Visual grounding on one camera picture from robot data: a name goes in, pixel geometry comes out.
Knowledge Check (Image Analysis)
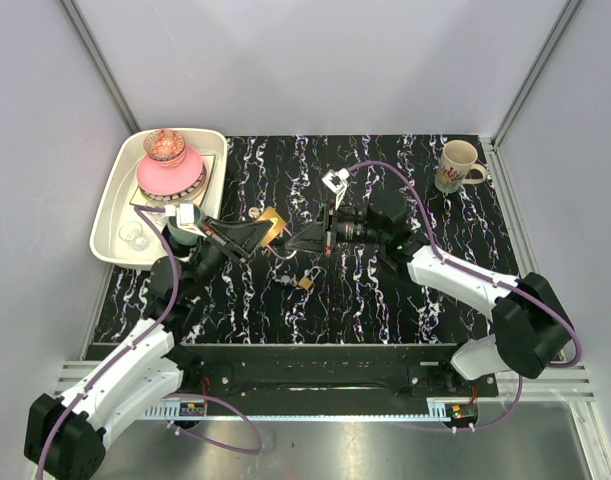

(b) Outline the small brass padlock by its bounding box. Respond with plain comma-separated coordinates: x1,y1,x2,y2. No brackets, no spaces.
296,266,323,291

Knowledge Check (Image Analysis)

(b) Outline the clear drinking glass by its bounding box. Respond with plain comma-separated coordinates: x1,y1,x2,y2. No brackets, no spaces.
118,221,150,251

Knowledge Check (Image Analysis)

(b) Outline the large brass padlock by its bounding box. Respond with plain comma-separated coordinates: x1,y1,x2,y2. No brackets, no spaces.
248,207,296,261

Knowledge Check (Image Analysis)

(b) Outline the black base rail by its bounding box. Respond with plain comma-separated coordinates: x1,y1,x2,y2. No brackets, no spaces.
178,345,498,417

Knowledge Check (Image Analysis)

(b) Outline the red patterned small bowl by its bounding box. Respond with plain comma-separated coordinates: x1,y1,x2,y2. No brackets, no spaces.
143,129,187,166

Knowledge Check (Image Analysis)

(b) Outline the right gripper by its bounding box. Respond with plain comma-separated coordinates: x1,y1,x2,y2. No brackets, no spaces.
284,200,385,257

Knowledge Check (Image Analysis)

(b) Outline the cream seashell mug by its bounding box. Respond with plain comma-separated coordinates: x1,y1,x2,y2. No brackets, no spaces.
434,140,488,194

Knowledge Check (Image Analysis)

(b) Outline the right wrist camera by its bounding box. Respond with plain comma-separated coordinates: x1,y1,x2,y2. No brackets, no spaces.
322,168,350,209

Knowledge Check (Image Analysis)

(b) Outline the green ceramic cup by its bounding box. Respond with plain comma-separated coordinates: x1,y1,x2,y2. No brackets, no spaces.
168,228,202,246

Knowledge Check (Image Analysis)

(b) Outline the pink upturned bowl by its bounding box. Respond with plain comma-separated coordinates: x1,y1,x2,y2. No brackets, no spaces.
136,147,204,196

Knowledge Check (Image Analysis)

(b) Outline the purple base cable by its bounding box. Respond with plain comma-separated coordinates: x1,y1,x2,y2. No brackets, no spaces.
167,385,264,456

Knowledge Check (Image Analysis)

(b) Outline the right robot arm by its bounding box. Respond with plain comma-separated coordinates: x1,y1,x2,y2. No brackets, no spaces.
286,194,572,397

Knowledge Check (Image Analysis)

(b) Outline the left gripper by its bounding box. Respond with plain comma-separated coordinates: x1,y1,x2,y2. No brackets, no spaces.
186,218,277,301

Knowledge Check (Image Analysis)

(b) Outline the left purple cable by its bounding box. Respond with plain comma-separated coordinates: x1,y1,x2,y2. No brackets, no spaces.
36,204,181,480

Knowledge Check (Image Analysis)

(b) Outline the white plastic tray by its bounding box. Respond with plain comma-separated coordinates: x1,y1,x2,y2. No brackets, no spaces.
89,127,228,270

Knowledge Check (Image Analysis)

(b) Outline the patterned plate stack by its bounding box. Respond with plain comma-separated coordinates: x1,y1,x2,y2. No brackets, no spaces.
128,154,216,207

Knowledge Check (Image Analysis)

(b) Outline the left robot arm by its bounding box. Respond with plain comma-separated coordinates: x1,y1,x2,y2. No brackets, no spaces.
24,217,272,479

